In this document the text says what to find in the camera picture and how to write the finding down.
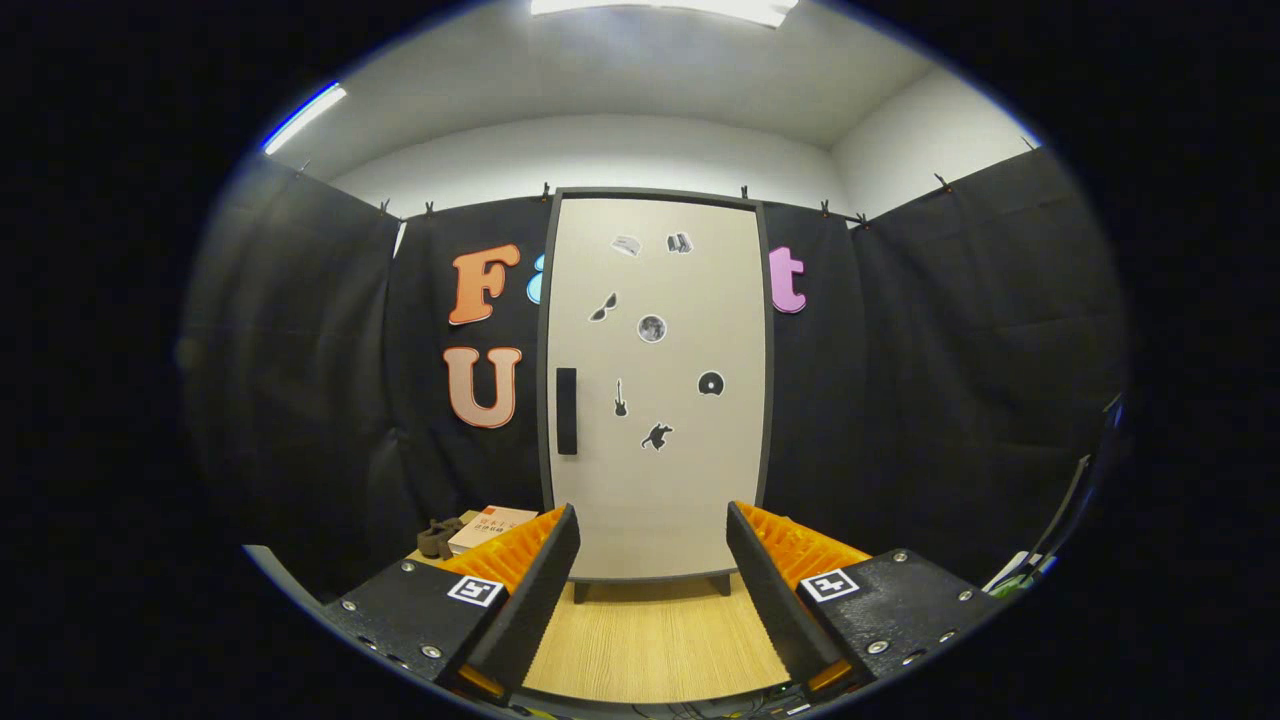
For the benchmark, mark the black monitor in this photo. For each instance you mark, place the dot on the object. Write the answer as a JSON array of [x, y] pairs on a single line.
[[1100, 450]]

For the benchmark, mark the green round object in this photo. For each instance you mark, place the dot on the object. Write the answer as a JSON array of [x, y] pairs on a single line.
[[1012, 585]]

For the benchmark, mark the ceiling light strip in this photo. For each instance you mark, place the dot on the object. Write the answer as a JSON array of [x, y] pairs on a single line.
[[305, 118]]

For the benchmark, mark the black backdrop cloth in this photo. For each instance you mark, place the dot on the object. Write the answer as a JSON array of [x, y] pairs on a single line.
[[950, 400]]

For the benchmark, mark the dark grey shoe cabinet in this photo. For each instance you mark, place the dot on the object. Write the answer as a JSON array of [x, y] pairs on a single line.
[[544, 350]]

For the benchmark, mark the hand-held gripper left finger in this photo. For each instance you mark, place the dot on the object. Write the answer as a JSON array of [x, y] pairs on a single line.
[[535, 600]]

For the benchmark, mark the stack of books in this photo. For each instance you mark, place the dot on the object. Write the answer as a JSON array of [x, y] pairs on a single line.
[[490, 525]]

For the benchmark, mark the ceiling light panel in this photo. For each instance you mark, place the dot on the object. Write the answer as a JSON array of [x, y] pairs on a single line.
[[660, 6]]

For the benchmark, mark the dark brown clamp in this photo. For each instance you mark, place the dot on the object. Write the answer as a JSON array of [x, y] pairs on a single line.
[[438, 540]]

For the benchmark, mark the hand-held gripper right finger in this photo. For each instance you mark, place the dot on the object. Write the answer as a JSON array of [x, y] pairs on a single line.
[[770, 590]]

